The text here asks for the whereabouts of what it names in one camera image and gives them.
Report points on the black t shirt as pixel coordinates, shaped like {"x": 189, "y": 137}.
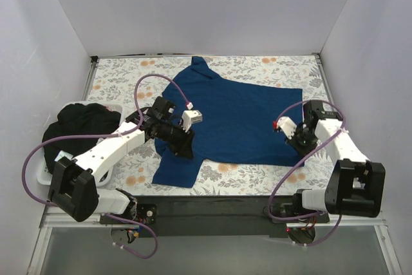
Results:
{"x": 78, "y": 119}

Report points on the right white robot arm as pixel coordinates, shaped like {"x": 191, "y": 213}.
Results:
{"x": 356, "y": 184}

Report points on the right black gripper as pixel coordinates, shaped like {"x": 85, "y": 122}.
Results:
{"x": 296, "y": 143}

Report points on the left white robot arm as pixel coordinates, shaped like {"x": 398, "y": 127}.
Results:
{"x": 75, "y": 187}

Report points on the aluminium frame rail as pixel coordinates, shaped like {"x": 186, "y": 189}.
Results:
{"x": 347, "y": 246}

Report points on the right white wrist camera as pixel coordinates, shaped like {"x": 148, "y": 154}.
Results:
{"x": 285, "y": 125}

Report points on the white paper label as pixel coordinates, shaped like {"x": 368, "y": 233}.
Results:
{"x": 62, "y": 154}

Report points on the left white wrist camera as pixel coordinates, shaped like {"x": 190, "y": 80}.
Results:
{"x": 190, "y": 117}

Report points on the blue t shirt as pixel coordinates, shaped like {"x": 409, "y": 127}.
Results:
{"x": 237, "y": 125}

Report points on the white plastic basket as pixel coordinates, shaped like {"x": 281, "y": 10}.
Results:
{"x": 43, "y": 176}

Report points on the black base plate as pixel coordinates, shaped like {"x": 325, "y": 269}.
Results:
{"x": 210, "y": 216}

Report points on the floral table cloth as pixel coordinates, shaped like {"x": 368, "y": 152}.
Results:
{"x": 134, "y": 82}

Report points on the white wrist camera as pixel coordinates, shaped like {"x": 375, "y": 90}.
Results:
{"x": 285, "y": 125}
{"x": 190, "y": 117}

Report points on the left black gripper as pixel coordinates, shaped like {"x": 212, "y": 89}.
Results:
{"x": 185, "y": 143}

